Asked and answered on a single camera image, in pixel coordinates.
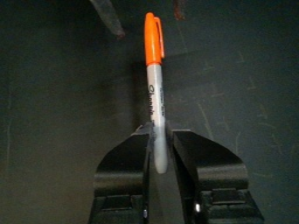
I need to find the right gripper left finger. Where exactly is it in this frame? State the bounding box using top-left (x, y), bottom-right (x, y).
top-left (88, 122), bottom-right (158, 224)

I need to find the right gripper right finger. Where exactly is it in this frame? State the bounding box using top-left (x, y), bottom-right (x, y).
top-left (170, 129), bottom-right (267, 224)

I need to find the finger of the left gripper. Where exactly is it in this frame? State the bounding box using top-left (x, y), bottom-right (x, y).
top-left (173, 0), bottom-right (187, 22)
top-left (88, 0), bottom-right (127, 40)

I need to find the grey marker pen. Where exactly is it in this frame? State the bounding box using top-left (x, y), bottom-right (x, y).
top-left (143, 11), bottom-right (171, 175)

